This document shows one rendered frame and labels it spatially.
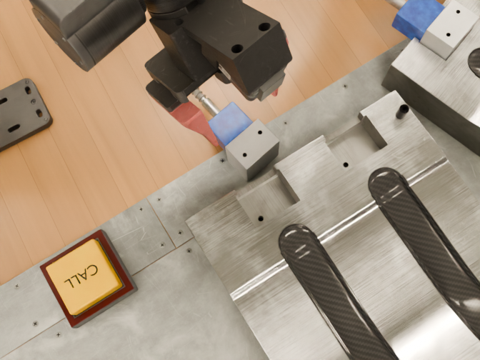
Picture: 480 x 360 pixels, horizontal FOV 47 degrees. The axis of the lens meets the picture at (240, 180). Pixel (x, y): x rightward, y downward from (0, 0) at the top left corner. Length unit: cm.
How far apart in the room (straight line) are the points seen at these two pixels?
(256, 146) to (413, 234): 19
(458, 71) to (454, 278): 24
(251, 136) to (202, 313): 20
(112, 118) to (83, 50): 31
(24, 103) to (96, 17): 35
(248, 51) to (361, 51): 36
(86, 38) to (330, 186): 29
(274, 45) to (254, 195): 23
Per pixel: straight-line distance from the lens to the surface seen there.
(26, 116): 73
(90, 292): 63
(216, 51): 40
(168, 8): 45
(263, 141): 62
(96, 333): 66
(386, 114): 60
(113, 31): 42
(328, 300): 56
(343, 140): 61
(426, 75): 67
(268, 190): 59
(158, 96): 51
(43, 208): 70
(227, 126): 64
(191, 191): 66
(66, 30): 40
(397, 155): 59
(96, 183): 69
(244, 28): 40
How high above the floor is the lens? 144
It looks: 75 degrees down
